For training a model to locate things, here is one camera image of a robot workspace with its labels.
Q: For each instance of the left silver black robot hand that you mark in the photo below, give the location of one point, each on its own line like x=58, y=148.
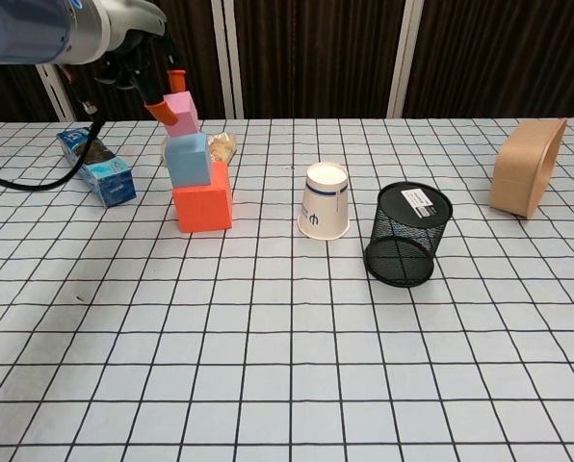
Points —
x=138, y=24

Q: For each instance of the small pink cube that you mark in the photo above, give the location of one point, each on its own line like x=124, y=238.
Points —
x=183, y=120

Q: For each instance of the blue cube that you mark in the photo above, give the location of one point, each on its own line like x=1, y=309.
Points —
x=188, y=161

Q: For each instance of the clear snack bag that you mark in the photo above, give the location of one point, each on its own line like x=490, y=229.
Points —
x=222, y=146

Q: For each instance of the blue cookie box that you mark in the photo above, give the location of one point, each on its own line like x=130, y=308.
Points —
x=113, y=185

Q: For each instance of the orange-red cube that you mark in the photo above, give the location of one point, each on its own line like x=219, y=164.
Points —
x=202, y=212

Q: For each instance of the white paper cup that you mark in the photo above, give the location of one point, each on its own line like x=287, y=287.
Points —
x=323, y=202

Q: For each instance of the black mesh pen holder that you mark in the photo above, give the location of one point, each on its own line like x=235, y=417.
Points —
x=405, y=236

